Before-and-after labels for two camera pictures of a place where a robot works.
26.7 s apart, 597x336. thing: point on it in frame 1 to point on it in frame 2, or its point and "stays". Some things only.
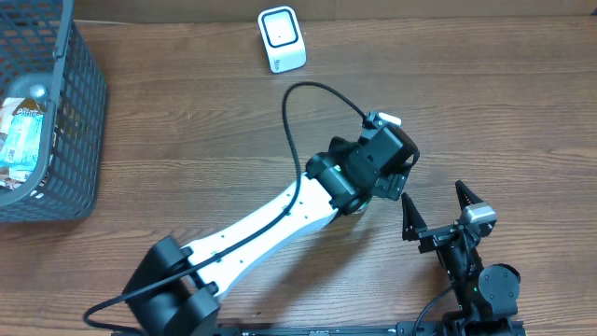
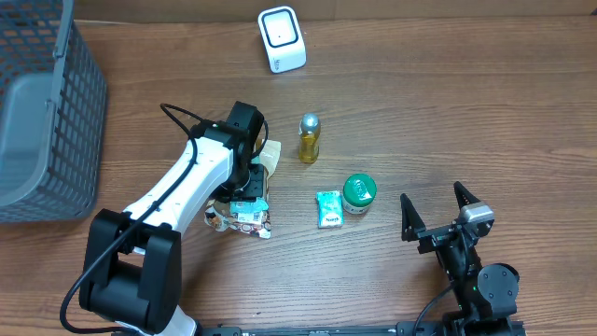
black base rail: (337, 329) stays
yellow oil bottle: (37, 91) to (309, 133)
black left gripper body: (392, 185) to (254, 188)
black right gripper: (435, 237) stays
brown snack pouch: (21, 147) to (248, 217)
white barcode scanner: (283, 38) stays
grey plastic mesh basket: (41, 43) stays
